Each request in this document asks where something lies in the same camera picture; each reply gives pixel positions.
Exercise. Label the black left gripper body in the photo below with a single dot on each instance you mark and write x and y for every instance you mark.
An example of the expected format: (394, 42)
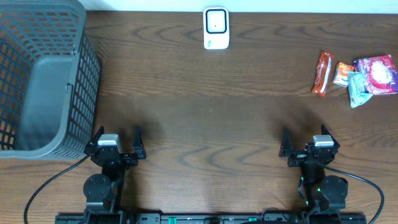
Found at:
(125, 156)

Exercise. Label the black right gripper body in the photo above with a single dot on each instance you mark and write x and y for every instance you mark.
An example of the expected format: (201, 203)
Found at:
(300, 154)

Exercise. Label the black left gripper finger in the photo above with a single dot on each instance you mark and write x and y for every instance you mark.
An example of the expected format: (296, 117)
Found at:
(92, 145)
(138, 145)

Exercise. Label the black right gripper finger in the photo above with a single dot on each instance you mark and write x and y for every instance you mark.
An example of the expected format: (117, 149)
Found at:
(286, 146)
(324, 130)

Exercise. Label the green snack packet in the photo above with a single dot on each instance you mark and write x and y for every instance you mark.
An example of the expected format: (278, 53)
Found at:
(358, 94)

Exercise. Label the red orange snack bag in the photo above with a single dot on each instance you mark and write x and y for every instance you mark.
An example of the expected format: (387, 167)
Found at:
(323, 71)

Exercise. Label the red purple tissue pack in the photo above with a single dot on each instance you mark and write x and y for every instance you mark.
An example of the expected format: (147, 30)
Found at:
(380, 74)

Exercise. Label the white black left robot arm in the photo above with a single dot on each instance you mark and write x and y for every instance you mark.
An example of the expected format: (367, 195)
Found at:
(103, 191)

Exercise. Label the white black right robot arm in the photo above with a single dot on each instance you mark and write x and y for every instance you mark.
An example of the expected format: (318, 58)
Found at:
(324, 194)

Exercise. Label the white barcode scanner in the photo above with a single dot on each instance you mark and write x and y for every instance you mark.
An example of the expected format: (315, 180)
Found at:
(216, 28)

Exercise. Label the grey plastic mesh basket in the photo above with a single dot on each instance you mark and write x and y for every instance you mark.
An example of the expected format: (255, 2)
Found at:
(50, 76)

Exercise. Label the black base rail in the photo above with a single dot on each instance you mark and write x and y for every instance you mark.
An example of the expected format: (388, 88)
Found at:
(155, 218)

